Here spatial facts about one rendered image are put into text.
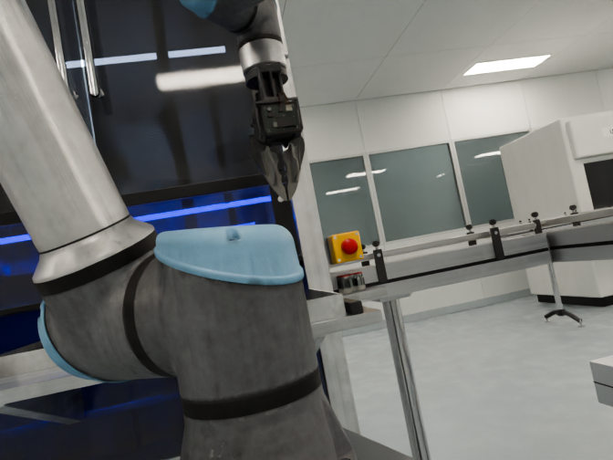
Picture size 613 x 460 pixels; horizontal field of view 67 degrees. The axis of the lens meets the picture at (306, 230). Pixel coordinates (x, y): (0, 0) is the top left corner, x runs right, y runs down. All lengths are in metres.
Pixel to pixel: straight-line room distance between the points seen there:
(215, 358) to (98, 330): 0.13
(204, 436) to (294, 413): 0.07
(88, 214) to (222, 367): 0.18
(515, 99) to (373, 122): 2.11
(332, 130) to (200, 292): 5.84
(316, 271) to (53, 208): 0.79
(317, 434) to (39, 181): 0.30
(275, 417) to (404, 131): 6.16
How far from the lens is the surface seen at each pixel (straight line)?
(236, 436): 0.37
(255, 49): 0.80
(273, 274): 0.36
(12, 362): 0.95
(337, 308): 0.77
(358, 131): 6.25
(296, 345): 0.37
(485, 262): 1.43
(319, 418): 0.39
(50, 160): 0.45
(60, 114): 0.46
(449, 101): 6.84
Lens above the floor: 0.97
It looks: 4 degrees up
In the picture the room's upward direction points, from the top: 11 degrees counter-clockwise
